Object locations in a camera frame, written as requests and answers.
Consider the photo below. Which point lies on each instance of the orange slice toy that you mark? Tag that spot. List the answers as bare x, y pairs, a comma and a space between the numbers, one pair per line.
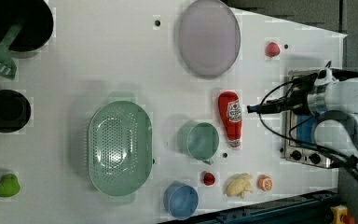
264, 183

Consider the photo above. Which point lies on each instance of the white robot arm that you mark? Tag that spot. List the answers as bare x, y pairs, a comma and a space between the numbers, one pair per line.
330, 94

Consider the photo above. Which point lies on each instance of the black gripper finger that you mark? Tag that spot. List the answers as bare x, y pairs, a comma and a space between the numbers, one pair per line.
253, 109

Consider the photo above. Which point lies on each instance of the green toy pear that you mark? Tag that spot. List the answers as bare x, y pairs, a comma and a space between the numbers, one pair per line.
9, 185

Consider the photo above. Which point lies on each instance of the grey round plate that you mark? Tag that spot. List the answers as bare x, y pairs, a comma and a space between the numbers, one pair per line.
209, 37

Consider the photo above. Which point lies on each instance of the large black cup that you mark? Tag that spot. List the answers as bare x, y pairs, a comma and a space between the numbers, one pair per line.
33, 17

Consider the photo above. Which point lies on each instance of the yellow toy banana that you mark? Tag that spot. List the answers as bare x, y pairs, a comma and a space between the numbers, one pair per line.
239, 186

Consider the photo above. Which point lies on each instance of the green oval strainer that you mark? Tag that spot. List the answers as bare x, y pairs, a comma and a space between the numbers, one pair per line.
120, 152

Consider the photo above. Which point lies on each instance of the green spatula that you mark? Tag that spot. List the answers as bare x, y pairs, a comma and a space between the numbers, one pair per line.
8, 68

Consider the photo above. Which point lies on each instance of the green mug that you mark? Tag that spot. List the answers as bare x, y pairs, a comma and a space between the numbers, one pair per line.
198, 140

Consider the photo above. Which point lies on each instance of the small red strawberry toy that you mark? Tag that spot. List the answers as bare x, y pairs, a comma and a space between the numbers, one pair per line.
208, 179

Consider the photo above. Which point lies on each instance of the red ketchup bottle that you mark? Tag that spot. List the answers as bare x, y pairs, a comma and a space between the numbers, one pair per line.
230, 113

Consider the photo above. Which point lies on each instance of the small black cup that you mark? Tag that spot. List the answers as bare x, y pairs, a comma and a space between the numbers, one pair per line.
15, 111

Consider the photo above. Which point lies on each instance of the black toaster oven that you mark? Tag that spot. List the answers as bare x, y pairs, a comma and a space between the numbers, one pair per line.
299, 122

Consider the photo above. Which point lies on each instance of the blue cup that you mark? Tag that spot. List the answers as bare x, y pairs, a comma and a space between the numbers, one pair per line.
180, 200

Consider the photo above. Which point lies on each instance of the blue metal frame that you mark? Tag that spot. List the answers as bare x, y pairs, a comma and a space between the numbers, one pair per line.
310, 208

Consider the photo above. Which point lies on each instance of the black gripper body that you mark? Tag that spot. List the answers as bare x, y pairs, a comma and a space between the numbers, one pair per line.
295, 100

